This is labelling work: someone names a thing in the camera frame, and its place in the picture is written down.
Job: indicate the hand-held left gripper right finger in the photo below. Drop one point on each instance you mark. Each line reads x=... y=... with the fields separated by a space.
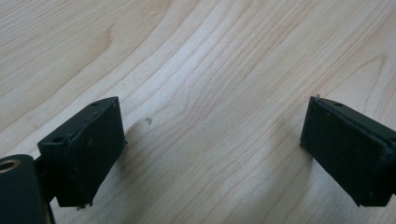
x=351 y=152

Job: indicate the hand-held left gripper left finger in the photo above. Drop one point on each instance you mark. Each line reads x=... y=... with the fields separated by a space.
x=87 y=155

